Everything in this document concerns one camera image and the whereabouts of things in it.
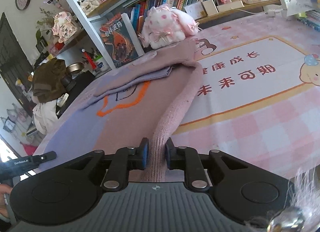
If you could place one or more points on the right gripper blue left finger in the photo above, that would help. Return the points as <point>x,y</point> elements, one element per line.
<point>143,152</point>

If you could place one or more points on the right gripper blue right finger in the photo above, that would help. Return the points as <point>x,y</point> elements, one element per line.
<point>169,152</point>

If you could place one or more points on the purple and pink sweater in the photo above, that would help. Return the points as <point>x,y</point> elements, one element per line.
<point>146,99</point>

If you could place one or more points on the person's left hand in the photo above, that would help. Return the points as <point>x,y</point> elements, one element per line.
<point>4,189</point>

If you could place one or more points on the white cloth pile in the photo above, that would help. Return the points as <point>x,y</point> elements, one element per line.
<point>44,116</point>

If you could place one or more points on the white wristwatch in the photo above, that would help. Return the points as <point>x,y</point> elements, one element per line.
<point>62,100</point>

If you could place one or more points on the white pen holder cup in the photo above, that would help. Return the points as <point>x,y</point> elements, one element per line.
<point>101,64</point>

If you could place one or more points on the olive brown jacket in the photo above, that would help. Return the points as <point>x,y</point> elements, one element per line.
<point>47,77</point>

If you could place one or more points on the red tassel pendant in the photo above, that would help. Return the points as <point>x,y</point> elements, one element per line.
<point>90,59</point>

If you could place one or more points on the pink checkered desk mat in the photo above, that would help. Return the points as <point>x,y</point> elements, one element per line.
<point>259,95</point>

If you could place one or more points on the Harry Potter book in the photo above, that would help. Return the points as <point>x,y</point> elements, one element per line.
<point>120,40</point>

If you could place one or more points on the metal bowl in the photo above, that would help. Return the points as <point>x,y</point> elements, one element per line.
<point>75,68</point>

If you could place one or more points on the pink white plush bunny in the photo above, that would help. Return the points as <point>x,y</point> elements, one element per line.
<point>164,26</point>

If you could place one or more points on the pink bunny charm ornament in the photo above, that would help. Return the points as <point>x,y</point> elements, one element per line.
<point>63,27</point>

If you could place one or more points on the white metal bookshelf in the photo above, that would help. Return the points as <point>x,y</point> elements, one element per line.
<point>155,4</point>

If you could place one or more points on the cream quilted pearl handbag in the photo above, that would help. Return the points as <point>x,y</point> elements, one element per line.
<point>88,6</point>

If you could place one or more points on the stack of books on desk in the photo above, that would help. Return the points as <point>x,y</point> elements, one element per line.
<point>306,11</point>

